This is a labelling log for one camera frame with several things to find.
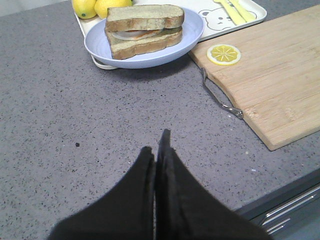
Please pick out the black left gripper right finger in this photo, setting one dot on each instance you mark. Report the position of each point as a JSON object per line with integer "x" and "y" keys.
{"x": 185, "y": 210}

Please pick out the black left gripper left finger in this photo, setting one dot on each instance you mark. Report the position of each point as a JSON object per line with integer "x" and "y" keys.
{"x": 126, "y": 212}

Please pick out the blue round plate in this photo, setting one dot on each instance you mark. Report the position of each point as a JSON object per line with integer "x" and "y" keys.
{"x": 98, "y": 46}

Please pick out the bread slice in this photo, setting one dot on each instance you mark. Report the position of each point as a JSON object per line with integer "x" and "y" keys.
{"x": 144, "y": 17}
{"x": 124, "y": 49}

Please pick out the white bear tray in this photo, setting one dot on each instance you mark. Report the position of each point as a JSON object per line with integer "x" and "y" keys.
{"x": 216, "y": 20}

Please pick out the lemon slice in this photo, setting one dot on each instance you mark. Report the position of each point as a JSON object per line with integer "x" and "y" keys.
{"x": 223, "y": 54}

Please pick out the wooden cutting board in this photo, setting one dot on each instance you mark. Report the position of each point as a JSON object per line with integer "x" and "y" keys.
{"x": 276, "y": 82}

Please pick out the fried egg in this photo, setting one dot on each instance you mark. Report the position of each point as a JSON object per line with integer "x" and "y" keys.
{"x": 135, "y": 35}

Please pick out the yellow plastic fork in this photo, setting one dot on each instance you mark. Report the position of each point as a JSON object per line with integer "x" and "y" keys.
{"x": 234, "y": 15}

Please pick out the yellow plastic knife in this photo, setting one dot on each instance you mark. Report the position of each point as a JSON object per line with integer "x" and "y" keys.
{"x": 246, "y": 15}

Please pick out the yellow lemon front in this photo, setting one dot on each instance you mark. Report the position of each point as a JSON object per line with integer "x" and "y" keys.
{"x": 101, "y": 6}

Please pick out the yellow lemon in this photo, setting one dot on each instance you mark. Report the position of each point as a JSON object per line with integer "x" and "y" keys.
{"x": 84, "y": 9}
{"x": 101, "y": 6}

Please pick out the yellow lemon left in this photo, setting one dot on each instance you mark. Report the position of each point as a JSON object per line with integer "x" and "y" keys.
{"x": 84, "y": 9}

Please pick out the metal drawer handle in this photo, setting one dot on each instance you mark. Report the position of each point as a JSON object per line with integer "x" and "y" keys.
{"x": 291, "y": 211}

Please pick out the metal cutting board handle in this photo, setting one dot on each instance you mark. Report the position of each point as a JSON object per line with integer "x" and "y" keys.
{"x": 229, "y": 108}

